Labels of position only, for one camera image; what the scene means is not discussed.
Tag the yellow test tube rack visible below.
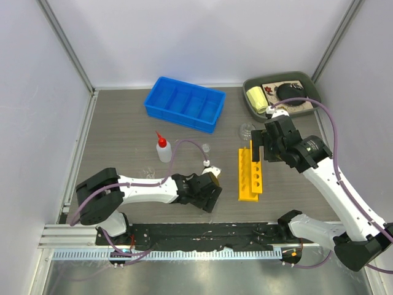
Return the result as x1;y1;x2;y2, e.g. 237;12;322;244
238;140;263;202

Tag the floral patterned card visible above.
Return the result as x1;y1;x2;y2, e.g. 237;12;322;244
260;80;321;116

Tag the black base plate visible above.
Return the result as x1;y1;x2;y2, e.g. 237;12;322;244
95;221;314;250

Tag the slotted cable duct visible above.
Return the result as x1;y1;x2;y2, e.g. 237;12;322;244
52;247;282;261

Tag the grey plastic tray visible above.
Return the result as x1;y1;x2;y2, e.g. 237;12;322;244
243;71;322;122

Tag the blue divided plastic bin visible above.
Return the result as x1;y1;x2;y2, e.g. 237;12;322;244
144;77;226;134

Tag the clear glass flask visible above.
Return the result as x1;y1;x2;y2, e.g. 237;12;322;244
238;123;255;141

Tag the small clear glass beaker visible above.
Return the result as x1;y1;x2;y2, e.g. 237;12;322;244
201;143;211;155

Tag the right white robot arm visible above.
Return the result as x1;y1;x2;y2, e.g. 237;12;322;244
251;115;392;272

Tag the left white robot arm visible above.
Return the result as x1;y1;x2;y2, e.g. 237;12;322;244
70;166;222;245

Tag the black round pouch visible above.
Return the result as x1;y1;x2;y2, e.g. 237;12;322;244
276;83;307;101

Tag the red cap wash bottle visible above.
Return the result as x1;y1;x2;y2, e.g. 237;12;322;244
156;132;172;163

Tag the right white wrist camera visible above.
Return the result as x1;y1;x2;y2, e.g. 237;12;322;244
265;106;289;119

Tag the pale yellow cup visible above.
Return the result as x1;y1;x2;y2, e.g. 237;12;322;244
246;86;269;114

